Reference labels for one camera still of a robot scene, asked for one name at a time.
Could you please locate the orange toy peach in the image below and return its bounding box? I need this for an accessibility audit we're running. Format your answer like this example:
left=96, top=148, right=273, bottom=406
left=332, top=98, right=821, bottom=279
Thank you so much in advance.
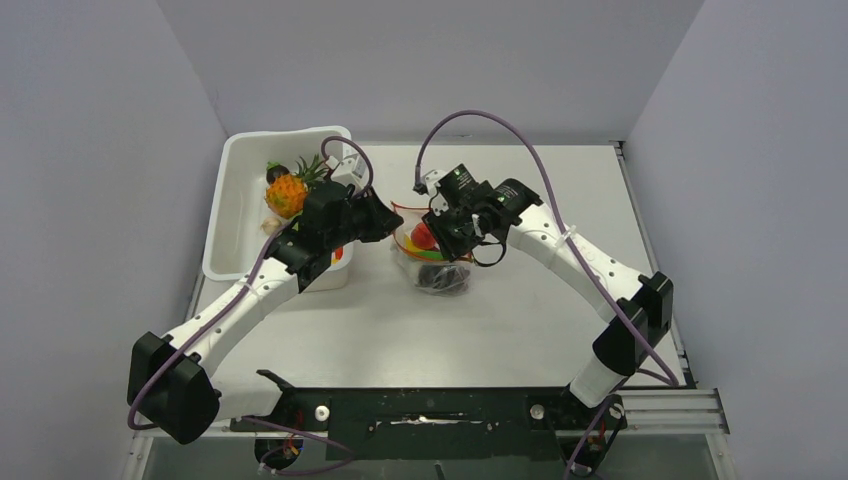
left=409, top=222, right=437, bottom=250

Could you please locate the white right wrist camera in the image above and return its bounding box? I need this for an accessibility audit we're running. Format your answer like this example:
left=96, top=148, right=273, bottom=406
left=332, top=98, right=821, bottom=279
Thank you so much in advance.
left=413, top=169, right=448, bottom=215

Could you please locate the yellow toy banana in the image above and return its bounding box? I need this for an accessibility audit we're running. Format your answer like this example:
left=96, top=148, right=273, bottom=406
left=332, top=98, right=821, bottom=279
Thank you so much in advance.
left=400, top=238, right=425, bottom=258

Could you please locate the purple toy grape bunch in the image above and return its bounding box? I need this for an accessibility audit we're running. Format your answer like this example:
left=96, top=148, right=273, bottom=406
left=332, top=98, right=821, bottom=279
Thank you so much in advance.
left=414, top=263, right=471, bottom=296

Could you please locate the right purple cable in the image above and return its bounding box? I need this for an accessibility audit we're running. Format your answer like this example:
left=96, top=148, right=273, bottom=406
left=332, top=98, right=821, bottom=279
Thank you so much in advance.
left=413, top=109, right=680, bottom=389

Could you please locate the dark toy mangosteen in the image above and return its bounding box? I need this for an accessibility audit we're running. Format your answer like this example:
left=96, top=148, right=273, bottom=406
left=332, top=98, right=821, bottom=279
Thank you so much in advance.
left=265, top=162, right=290, bottom=185

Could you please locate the small pale toy garlic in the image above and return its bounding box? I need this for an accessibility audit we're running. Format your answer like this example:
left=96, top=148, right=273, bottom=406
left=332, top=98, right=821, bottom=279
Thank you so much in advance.
left=260, top=216, right=282, bottom=235

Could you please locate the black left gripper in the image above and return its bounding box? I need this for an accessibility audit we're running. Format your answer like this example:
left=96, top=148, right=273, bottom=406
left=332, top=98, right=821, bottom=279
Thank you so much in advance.
left=326, top=185, right=403, bottom=251

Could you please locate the white plastic bin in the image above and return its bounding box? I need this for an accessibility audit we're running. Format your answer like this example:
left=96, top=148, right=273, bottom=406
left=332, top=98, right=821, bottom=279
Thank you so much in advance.
left=202, top=125, right=351, bottom=282

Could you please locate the clear zip top bag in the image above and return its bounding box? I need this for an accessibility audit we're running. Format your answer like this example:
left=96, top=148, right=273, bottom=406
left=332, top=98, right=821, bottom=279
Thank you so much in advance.
left=390, top=202, right=473, bottom=297

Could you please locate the orange toy pineapple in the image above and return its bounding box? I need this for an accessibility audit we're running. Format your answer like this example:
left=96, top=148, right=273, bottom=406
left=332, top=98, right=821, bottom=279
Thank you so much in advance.
left=264, top=154, right=328, bottom=220

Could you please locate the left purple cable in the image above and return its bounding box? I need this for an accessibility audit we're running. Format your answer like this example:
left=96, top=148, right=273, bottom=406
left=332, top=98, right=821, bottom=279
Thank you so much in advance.
left=127, top=135, right=376, bottom=432

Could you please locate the purple cable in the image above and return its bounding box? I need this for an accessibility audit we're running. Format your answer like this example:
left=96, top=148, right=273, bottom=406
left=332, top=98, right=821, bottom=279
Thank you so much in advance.
left=127, top=135, right=376, bottom=432
left=413, top=109, right=680, bottom=389

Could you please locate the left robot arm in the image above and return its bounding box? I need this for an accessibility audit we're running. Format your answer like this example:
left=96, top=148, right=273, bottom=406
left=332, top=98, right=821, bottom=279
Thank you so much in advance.
left=127, top=182, right=403, bottom=444

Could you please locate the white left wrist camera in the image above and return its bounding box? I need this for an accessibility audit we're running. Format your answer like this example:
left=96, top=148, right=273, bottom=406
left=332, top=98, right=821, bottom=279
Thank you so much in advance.
left=325, top=154, right=368, bottom=192

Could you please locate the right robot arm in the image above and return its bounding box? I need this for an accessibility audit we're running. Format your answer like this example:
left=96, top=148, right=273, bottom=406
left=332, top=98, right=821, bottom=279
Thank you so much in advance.
left=419, top=165, right=673, bottom=427

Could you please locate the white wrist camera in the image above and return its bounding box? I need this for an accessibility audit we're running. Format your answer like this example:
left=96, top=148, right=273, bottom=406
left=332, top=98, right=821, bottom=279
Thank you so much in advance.
left=413, top=169, right=448, bottom=215
left=325, top=154, right=368, bottom=192

